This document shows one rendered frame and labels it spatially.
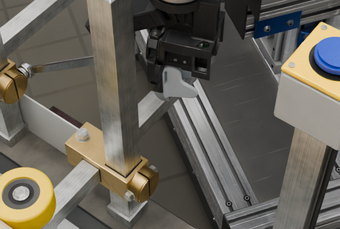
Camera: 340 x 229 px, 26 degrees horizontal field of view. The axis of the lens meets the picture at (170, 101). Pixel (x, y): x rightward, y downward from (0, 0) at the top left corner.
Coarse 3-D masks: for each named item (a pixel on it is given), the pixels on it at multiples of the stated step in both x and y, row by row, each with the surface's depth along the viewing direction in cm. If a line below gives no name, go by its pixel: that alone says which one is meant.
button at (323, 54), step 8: (328, 40) 63; (336, 40) 63; (320, 48) 63; (328, 48) 63; (336, 48) 63; (320, 56) 62; (328, 56) 62; (336, 56) 62; (320, 64) 62; (328, 64) 62; (336, 64) 62; (328, 72) 62; (336, 72) 62
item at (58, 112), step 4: (52, 108) 126; (56, 108) 126; (56, 112) 126; (60, 112) 126; (60, 116) 125; (64, 116) 125; (68, 116) 125; (68, 120) 125; (72, 120) 125; (72, 124) 124; (76, 124) 124; (80, 124) 124
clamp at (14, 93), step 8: (8, 64) 110; (0, 72) 109; (8, 72) 109; (16, 72) 110; (0, 80) 108; (8, 80) 108; (16, 80) 109; (24, 80) 111; (0, 88) 108; (8, 88) 108; (16, 88) 110; (24, 88) 112; (0, 96) 109; (8, 96) 109; (16, 96) 111
